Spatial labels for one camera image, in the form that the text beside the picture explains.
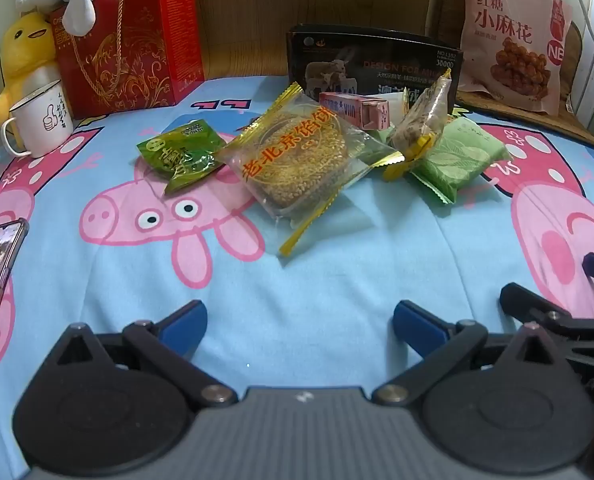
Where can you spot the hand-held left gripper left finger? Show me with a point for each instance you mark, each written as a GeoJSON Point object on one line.
{"type": "Point", "coordinates": [184, 321]}

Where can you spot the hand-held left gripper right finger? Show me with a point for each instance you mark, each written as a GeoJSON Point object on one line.
{"type": "Point", "coordinates": [417, 322]}

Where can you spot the light green pastry packet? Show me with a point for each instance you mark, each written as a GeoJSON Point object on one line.
{"type": "Point", "coordinates": [457, 160]}

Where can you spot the small green snack packet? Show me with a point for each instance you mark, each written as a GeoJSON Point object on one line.
{"type": "Point", "coordinates": [182, 152]}

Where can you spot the clear sesame cake packet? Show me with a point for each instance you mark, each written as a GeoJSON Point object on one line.
{"type": "Point", "coordinates": [297, 160]}

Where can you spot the clear yellow-edged snack packet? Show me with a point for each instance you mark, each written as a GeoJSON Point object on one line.
{"type": "Point", "coordinates": [422, 120]}

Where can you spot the pink candy carton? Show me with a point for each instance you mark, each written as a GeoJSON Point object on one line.
{"type": "Point", "coordinates": [357, 110]}

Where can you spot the black cardboard box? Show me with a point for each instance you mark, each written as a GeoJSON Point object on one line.
{"type": "Point", "coordinates": [377, 65]}

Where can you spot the cartoon pig bedsheet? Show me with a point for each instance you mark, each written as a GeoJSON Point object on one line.
{"type": "Point", "coordinates": [327, 270]}

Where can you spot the white enamel mug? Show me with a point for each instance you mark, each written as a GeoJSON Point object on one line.
{"type": "Point", "coordinates": [42, 120]}

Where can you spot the large pink snack bag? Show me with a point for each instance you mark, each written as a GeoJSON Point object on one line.
{"type": "Point", "coordinates": [512, 35]}

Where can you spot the red gift box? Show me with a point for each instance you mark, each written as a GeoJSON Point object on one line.
{"type": "Point", "coordinates": [142, 50]}

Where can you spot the yellow duck plush toy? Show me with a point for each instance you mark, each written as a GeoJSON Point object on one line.
{"type": "Point", "coordinates": [22, 50]}

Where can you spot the wooden headboard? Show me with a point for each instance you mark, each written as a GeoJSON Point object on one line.
{"type": "Point", "coordinates": [277, 0]}

